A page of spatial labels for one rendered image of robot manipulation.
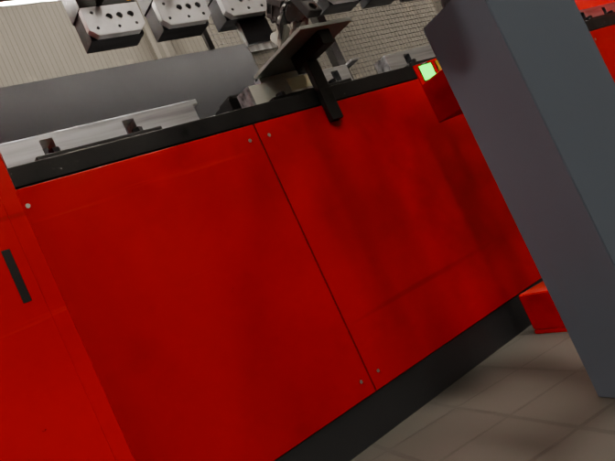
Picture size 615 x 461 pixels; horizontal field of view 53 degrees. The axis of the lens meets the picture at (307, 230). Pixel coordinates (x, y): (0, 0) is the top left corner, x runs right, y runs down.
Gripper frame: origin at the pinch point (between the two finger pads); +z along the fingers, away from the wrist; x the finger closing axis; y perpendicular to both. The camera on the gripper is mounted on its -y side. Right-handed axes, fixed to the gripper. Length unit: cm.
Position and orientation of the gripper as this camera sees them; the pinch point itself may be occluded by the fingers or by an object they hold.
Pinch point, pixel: (292, 52)
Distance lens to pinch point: 178.6
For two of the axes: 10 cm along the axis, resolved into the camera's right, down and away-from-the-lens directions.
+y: -6.8, -3.7, 6.3
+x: -7.3, 3.1, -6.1
